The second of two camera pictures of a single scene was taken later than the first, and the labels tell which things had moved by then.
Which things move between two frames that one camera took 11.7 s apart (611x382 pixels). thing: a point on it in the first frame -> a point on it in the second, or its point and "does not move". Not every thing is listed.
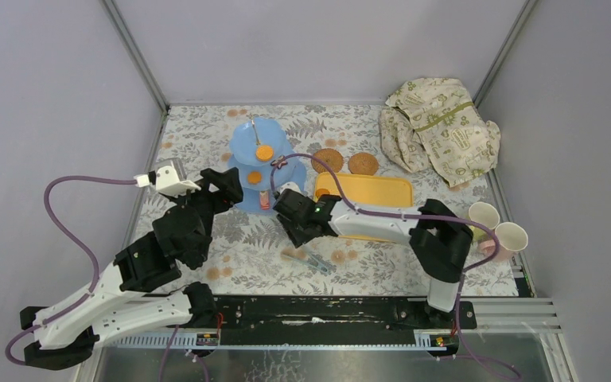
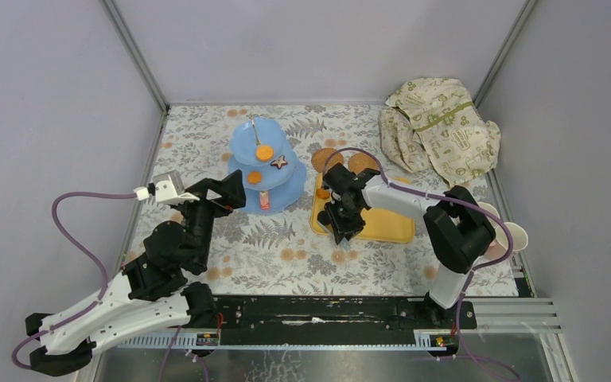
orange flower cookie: [254, 177] does not move
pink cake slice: [264, 200] does not move
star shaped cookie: [279, 162] does not move
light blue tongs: [309, 260] -> [344, 243]
